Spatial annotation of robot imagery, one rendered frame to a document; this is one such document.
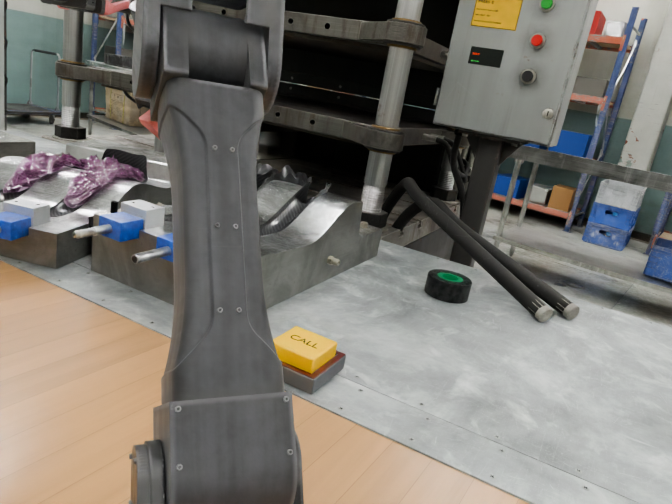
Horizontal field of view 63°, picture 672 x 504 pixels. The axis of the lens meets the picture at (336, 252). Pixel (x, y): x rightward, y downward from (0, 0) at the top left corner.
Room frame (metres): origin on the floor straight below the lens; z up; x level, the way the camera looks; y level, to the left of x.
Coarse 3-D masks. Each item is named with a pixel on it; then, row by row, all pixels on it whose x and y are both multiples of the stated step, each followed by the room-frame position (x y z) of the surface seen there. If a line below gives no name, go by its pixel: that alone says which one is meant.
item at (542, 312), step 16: (432, 208) 1.18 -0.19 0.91; (448, 224) 1.13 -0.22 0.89; (464, 240) 1.08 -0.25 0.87; (480, 256) 1.03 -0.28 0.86; (496, 272) 0.99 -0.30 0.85; (512, 288) 0.95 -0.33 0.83; (528, 288) 0.94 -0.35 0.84; (528, 304) 0.91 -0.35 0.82; (544, 304) 0.90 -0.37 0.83; (544, 320) 0.90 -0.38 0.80
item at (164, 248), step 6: (168, 234) 0.69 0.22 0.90; (162, 240) 0.67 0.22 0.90; (168, 240) 0.66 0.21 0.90; (156, 246) 0.67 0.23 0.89; (162, 246) 0.67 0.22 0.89; (168, 246) 0.66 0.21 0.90; (144, 252) 0.62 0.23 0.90; (150, 252) 0.63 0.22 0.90; (156, 252) 0.64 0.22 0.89; (162, 252) 0.65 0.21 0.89; (168, 252) 0.65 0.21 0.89; (132, 258) 0.61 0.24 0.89; (138, 258) 0.61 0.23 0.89; (144, 258) 0.62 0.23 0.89; (150, 258) 0.63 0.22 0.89; (156, 258) 0.64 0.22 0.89; (162, 258) 0.67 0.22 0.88; (168, 258) 0.66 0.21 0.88
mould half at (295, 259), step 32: (288, 192) 0.98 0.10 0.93; (96, 224) 0.76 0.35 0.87; (320, 224) 0.89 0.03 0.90; (352, 224) 0.97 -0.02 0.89; (96, 256) 0.76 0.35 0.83; (128, 256) 0.73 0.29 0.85; (288, 256) 0.77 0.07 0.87; (320, 256) 0.87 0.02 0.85; (352, 256) 0.99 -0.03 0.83; (160, 288) 0.71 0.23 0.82; (288, 288) 0.79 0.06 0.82
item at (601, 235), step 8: (592, 224) 5.65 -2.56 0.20; (600, 224) 5.61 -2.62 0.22; (584, 232) 5.71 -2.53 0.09; (592, 232) 5.65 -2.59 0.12; (600, 232) 6.14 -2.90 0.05; (608, 232) 5.57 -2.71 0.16; (616, 232) 5.54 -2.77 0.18; (624, 232) 5.51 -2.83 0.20; (584, 240) 5.67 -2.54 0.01; (592, 240) 5.64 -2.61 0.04; (600, 240) 5.60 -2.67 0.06; (608, 240) 5.57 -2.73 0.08; (616, 240) 5.53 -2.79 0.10; (624, 240) 5.50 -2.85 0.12; (616, 248) 5.51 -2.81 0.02
